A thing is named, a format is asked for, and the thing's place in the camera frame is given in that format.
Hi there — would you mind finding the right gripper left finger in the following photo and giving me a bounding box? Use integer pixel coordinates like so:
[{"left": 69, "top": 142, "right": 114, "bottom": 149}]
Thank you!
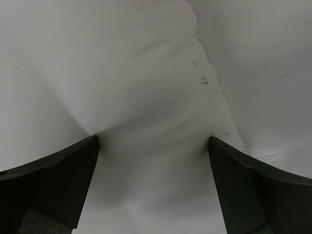
[{"left": 0, "top": 136, "right": 100, "bottom": 234}]

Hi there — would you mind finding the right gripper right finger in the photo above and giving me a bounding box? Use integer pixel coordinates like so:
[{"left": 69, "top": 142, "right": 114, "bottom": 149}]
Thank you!
[{"left": 208, "top": 136, "right": 312, "bottom": 234}]

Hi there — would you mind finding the white pillow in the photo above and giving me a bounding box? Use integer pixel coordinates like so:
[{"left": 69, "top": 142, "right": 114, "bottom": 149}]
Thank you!
[{"left": 0, "top": 0, "right": 243, "bottom": 234}]

